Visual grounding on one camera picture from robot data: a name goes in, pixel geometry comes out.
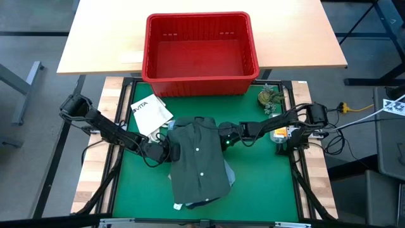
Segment dark green garment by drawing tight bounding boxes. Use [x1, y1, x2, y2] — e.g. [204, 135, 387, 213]
[166, 116, 232, 205]

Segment light blue jeans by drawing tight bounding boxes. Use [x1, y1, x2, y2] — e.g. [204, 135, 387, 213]
[167, 119, 237, 187]

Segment red plastic laundry bin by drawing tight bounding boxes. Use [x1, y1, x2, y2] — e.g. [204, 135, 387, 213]
[141, 11, 261, 98]

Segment white cloth tote bag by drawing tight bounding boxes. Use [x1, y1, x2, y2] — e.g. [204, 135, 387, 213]
[130, 93, 174, 143]

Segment clear package with orange label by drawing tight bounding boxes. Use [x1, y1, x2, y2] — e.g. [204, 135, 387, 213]
[269, 113, 300, 144]

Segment succulent plant in black pot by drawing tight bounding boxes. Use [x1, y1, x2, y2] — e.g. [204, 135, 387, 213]
[257, 84, 285, 115]

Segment green table mat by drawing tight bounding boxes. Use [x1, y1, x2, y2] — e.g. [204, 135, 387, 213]
[112, 82, 300, 222]

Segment white label strip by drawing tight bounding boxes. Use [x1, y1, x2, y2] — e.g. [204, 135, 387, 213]
[118, 51, 144, 65]

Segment light wooden desk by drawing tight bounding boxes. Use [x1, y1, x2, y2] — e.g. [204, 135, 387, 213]
[56, 0, 348, 75]

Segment grey metal desk leg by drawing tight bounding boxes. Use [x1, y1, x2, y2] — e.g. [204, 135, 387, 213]
[0, 61, 45, 127]

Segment black metal stand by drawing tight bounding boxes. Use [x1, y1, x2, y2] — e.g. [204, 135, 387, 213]
[335, 0, 405, 87]

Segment white printed paper tag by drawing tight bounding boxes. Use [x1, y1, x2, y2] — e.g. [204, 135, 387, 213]
[382, 98, 405, 115]

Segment black left wrist camera cable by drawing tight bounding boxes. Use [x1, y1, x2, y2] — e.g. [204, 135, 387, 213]
[118, 120, 173, 168]

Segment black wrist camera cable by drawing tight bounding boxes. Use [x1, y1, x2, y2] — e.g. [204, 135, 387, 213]
[118, 120, 173, 168]
[239, 110, 304, 148]

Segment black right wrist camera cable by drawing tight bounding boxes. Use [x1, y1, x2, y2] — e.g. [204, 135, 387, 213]
[239, 110, 304, 148]

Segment thin black cable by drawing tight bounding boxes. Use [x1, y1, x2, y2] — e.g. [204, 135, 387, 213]
[81, 138, 106, 166]

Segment silver metal bracket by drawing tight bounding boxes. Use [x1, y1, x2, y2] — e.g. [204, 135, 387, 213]
[274, 221, 313, 228]
[98, 217, 137, 228]

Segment black coiled cable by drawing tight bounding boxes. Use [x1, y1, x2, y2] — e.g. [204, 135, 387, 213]
[322, 126, 349, 156]

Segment yellow power cable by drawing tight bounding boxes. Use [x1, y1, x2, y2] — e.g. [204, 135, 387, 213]
[337, 101, 375, 115]

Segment white cable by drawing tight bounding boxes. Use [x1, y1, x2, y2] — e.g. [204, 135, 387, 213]
[335, 107, 405, 131]

